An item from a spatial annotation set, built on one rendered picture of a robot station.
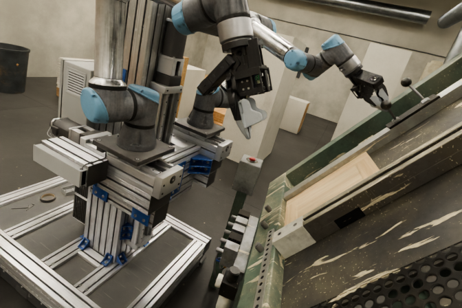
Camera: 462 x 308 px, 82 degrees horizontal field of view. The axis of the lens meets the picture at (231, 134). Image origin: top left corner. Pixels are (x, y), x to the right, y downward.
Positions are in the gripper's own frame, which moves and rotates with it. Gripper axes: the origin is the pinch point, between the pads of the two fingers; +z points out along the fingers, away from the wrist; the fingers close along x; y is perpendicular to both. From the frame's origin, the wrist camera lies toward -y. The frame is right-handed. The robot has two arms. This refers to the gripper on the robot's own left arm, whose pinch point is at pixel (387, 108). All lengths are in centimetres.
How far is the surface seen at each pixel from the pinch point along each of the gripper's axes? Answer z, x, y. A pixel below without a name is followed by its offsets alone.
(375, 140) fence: 8.2, 10.0, 3.8
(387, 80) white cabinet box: 74, -181, 303
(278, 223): 7, 61, -1
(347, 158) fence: 8.3, 22.0, 8.2
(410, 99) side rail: 10.1, -20.3, 18.3
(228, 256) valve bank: 5, 85, 0
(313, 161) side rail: 9.2, 29.4, 36.5
